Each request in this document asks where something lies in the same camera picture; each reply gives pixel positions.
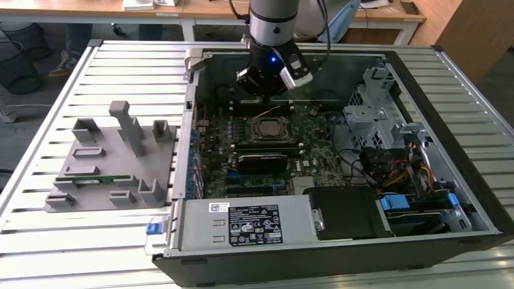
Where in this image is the coloured power wire bundle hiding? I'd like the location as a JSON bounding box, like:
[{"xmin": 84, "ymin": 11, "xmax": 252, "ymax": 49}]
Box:
[{"xmin": 385, "ymin": 141, "xmax": 437, "ymax": 193}]

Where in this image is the black drive bay cover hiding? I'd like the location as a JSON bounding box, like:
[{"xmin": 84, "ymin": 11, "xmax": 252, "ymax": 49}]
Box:
[{"xmin": 308, "ymin": 185, "xmax": 393, "ymax": 241}]

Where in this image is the silver chipset heatsink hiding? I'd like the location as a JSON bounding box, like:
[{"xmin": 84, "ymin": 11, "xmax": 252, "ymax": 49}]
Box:
[{"xmin": 291, "ymin": 176, "xmax": 316, "ymax": 195}]

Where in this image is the black RAM slot bank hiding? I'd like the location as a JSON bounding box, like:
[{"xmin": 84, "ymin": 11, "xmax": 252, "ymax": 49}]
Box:
[
  {"xmin": 228, "ymin": 99, "xmax": 296, "ymax": 117},
  {"xmin": 234, "ymin": 141, "xmax": 306, "ymax": 158}
]

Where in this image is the silver metal disk bay cage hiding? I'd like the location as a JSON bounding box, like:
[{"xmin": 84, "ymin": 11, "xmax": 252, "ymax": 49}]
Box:
[{"xmin": 342, "ymin": 67, "xmax": 421, "ymax": 150}]

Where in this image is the silver CPU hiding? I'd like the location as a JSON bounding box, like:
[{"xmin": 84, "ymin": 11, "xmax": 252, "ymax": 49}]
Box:
[{"xmin": 258, "ymin": 119, "xmax": 283, "ymax": 137}]

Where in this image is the CPU socket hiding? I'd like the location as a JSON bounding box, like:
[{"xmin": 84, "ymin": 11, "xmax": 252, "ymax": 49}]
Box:
[{"xmin": 247, "ymin": 115, "xmax": 292, "ymax": 144}]

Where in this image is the silver power supply with label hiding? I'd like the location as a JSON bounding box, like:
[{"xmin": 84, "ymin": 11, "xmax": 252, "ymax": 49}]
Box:
[{"xmin": 176, "ymin": 197, "xmax": 312, "ymax": 250}]

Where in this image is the black graphics card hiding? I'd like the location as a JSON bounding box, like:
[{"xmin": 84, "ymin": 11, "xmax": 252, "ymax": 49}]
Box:
[{"xmin": 236, "ymin": 152, "xmax": 290, "ymax": 175}]

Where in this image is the hard disk in blue carrier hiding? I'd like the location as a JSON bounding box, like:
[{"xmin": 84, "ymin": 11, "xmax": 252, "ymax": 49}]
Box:
[{"xmin": 377, "ymin": 192, "xmax": 461, "ymax": 217}]

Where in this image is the metal socket cover frame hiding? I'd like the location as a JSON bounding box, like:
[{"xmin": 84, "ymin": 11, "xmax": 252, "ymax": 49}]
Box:
[{"xmin": 248, "ymin": 116, "xmax": 291, "ymax": 142}]

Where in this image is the black open PC case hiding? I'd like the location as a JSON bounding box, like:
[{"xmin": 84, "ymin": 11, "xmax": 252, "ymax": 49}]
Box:
[{"xmin": 151, "ymin": 45, "xmax": 514, "ymax": 288}]

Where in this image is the black expansion slot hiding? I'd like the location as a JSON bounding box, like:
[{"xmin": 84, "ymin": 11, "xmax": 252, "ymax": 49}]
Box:
[{"xmin": 224, "ymin": 185, "xmax": 280, "ymax": 196}]

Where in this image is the thin wire locking lever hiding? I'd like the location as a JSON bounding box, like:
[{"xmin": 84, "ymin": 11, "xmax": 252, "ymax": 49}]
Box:
[{"xmin": 255, "ymin": 105, "xmax": 286, "ymax": 119}]

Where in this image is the grey case latch bracket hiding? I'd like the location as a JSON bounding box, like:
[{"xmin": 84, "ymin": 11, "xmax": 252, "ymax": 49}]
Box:
[{"xmin": 183, "ymin": 49, "xmax": 207, "ymax": 82}]

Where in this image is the brown wooden cabinet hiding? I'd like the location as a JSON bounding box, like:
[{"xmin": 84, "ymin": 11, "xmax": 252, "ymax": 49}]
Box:
[{"xmin": 409, "ymin": 0, "xmax": 514, "ymax": 85}]

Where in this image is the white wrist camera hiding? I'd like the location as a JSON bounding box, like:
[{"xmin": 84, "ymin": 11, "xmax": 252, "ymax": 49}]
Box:
[{"xmin": 279, "ymin": 53, "xmax": 314, "ymax": 90}]

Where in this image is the green motherboard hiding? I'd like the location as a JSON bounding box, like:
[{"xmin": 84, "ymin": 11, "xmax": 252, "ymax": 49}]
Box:
[{"xmin": 191, "ymin": 101, "xmax": 347, "ymax": 200}]

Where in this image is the wooden desk with white frame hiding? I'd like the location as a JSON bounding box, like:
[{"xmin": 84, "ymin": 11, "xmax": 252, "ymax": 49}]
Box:
[{"xmin": 0, "ymin": 0, "xmax": 427, "ymax": 46}]

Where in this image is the green RAM stick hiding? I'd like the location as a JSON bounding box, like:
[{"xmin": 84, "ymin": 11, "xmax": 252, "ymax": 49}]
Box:
[{"xmin": 53, "ymin": 174, "xmax": 132, "ymax": 185}]

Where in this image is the black mesh waste bin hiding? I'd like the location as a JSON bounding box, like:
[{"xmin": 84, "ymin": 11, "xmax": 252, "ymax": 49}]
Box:
[{"xmin": 0, "ymin": 21, "xmax": 53, "ymax": 61}]

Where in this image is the person in jeans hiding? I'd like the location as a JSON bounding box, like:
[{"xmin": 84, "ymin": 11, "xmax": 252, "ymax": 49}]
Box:
[{"xmin": 47, "ymin": 23, "xmax": 164, "ymax": 78}]

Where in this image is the black camera cable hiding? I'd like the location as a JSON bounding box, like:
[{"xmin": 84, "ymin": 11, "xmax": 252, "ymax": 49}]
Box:
[{"xmin": 310, "ymin": 0, "xmax": 334, "ymax": 75}]

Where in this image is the white box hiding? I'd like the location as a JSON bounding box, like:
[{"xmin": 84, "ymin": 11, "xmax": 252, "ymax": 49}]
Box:
[{"xmin": 122, "ymin": 0, "xmax": 156, "ymax": 11}]

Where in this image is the pale blue teach pendant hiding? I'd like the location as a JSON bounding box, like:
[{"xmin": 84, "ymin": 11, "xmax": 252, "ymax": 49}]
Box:
[{"xmin": 319, "ymin": 0, "xmax": 362, "ymax": 42}]

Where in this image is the grey parts rack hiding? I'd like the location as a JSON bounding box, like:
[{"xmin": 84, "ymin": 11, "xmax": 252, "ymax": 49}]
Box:
[{"xmin": 43, "ymin": 101, "xmax": 180, "ymax": 214}]

